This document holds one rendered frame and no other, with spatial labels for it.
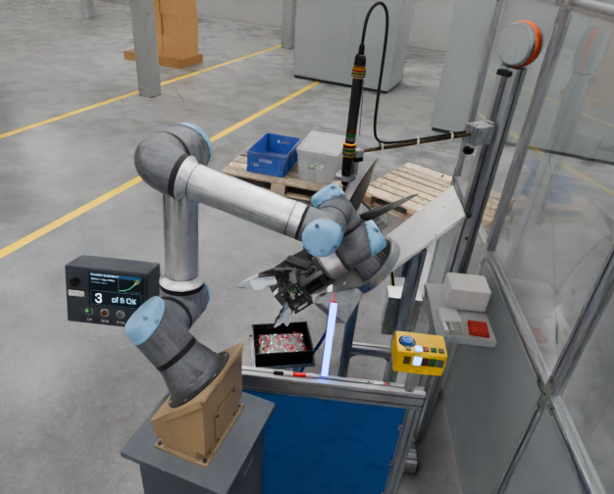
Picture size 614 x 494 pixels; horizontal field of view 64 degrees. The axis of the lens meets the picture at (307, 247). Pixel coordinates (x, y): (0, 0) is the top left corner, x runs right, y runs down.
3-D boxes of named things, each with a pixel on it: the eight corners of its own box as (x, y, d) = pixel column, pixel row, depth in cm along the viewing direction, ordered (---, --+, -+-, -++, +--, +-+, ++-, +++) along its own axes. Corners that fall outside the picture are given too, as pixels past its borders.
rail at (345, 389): (420, 401, 176) (424, 385, 172) (421, 410, 172) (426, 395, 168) (171, 372, 178) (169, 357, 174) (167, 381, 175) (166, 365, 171)
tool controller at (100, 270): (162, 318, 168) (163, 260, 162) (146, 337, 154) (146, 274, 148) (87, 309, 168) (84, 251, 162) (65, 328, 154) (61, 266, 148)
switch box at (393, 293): (413, 337, 228) (422, 300, 217) (381, 334, 229) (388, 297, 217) (411, 324, 236) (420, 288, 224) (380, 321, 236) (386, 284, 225)
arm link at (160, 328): (146, 374, 120) (109, 333, 117) (172, 342, 132) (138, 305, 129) (179, 355, 115) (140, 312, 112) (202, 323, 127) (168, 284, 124)
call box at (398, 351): (436, 358, 168) (443, 334, 163) (440, 380, 160) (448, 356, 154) (389, 353, 169) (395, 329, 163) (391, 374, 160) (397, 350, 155)
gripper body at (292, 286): (275, 295, 112) (319, 267, 110) (272, 275, 119) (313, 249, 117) (293, 317, 115) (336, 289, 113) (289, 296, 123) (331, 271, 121)
